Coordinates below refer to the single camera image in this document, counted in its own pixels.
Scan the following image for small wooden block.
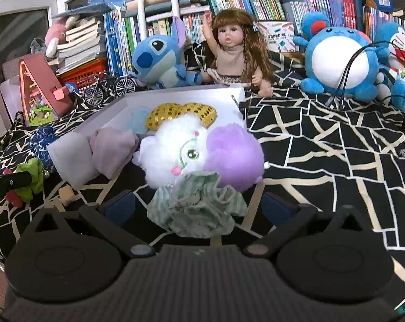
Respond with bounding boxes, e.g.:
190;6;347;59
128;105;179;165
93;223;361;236
57;186;76;206

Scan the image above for stack of pale books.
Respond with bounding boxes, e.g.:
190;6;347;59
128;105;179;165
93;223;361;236
46;17;106;74

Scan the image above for long-haired baby doll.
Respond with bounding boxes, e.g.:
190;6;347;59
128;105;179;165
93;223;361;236
202;8;276;97

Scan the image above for gold sequin bow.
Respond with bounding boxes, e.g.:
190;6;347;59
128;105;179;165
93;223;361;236
146;102;218;131

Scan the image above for pink white plush toy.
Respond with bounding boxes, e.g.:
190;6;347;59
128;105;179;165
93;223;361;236
44;15;81;57

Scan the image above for light blue cloth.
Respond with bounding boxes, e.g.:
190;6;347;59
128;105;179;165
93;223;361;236
126;105;153;135

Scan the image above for lavender cloth pouch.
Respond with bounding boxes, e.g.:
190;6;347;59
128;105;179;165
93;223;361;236
89;127;140;179

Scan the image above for row of blue red books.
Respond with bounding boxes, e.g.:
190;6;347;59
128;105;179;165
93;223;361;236
282;0;405;38

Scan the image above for green pink soft toy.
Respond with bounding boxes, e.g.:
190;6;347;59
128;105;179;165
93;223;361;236
3;158;45;207

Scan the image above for row of colourful upright books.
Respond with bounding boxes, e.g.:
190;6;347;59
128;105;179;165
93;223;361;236
202;0;288;23

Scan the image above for white fluffy plush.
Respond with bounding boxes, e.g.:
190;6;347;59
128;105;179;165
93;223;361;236
133;113;211;189

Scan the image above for white shallow box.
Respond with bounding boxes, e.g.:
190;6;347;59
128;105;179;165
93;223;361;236
75;85;247;148

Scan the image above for printed white cardboard box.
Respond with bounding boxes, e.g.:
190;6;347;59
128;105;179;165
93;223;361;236
257;21;296;53

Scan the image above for red plastic basket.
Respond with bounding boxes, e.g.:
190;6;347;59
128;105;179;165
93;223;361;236
56;58;109;90

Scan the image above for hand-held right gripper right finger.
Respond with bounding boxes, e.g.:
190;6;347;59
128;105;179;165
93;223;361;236
244;192;379;258

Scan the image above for round blue white plush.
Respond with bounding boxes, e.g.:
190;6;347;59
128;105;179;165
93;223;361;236
292;11;390;102

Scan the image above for row of small shelf books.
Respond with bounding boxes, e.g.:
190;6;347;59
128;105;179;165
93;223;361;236
146;9;214;46

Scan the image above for blue alien plush toy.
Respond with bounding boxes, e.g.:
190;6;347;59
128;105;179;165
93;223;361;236
126;17;204;90

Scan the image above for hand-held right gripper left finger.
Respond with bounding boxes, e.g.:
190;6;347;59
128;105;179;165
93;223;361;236
19;191;156;259

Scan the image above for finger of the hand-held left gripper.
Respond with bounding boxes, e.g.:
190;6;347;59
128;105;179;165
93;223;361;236
0;172;33;198

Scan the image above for blue plastic folder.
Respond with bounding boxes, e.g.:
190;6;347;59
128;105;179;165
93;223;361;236
51;0;136;19

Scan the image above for pink house-shaped model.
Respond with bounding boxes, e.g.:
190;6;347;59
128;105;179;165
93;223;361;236
18;53;74;127

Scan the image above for miniature black bicycle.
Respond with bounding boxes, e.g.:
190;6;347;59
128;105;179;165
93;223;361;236
83;73;138;108

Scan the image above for blue robot cat plush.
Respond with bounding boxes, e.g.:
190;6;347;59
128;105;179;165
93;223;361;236
373;22;405;112

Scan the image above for black white patterned blanket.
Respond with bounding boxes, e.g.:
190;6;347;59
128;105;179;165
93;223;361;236
0;40;405;311

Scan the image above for purple fluffy plush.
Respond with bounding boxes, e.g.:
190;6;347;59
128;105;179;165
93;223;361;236
202;123;265;192

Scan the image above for black cables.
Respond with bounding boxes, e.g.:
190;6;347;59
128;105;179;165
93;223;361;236
326;40;405;109

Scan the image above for black binder clip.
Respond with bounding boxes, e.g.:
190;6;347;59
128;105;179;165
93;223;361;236
231;95;249;119

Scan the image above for blue white patterned cloth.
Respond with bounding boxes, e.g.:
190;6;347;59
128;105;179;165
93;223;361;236
29;126;58;172

